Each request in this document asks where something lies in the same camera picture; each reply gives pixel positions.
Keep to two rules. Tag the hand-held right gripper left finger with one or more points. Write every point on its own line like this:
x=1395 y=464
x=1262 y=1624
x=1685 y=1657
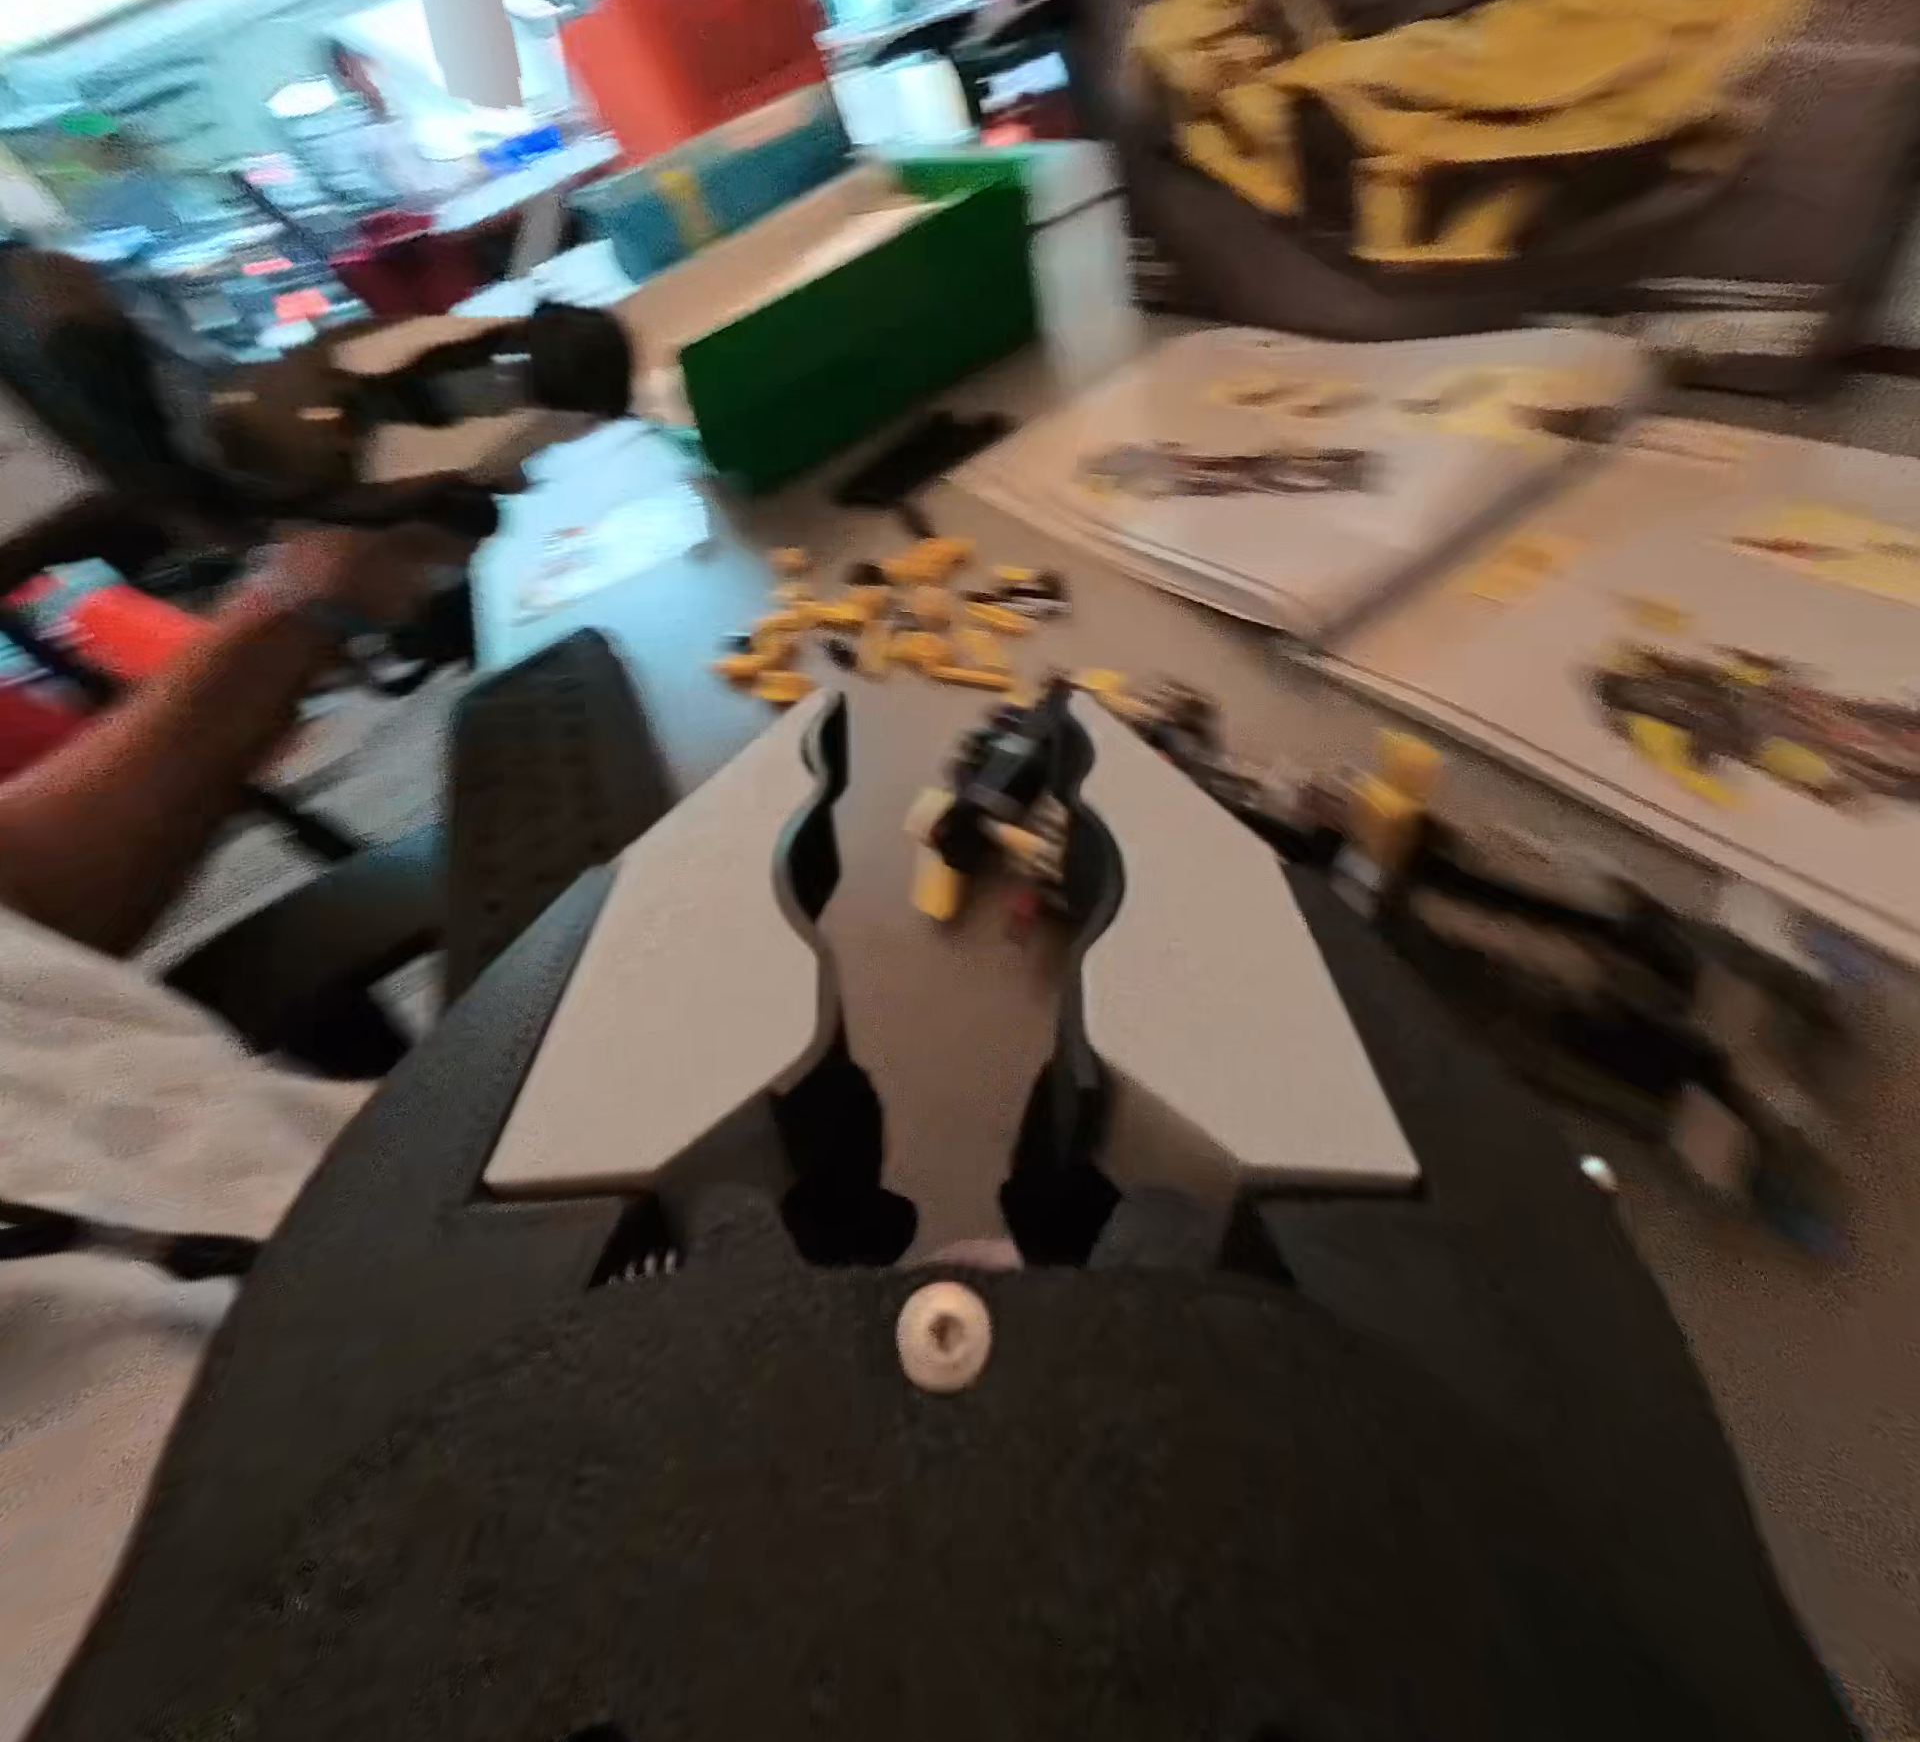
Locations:
x=675 y=1022

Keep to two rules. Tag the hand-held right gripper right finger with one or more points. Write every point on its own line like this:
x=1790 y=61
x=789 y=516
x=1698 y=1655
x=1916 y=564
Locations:
x=1245 y=1022

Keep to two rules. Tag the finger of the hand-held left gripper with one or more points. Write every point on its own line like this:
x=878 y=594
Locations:
x=450 y=445
x=435 y=340

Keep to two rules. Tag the black round object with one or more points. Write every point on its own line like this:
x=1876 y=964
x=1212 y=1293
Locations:
x=582 y=358

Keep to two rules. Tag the lego car chassis model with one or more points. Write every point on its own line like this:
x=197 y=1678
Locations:
x=1501 y=933

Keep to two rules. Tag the pile of yellow lego pieces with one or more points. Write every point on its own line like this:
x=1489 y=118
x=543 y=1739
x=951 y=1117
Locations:
x=900 y=633

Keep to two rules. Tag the black lego beams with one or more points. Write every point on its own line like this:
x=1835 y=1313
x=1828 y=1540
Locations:
x=923 y=452

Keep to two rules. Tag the open lego instruction booklet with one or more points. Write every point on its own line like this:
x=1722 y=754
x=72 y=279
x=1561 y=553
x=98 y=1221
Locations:
x=1501 y=543

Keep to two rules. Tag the lego set box yellow car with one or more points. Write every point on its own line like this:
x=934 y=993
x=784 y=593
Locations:
x=1501 y=93

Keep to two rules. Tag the person's left hand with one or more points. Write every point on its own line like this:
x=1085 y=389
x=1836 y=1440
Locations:
x=368 y=573

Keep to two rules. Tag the white plastic bag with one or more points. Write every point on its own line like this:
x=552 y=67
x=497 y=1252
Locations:
x=600 y=527

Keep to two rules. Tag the black office chair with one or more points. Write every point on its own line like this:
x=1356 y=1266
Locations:
x=90 y=392

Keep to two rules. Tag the black perforated chair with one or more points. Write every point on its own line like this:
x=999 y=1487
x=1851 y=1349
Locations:
x=555 y=752

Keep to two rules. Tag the light blue plastic box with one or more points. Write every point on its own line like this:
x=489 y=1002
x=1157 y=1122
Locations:
x=720 y=190

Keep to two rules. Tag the red carry case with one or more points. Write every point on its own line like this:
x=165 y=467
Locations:
x=691 y=46

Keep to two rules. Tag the green cardboard box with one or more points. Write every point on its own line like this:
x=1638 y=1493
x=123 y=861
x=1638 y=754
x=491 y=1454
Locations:
x=884 y=317

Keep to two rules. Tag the white cylindrical container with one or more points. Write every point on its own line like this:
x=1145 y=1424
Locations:
x=900 y=100

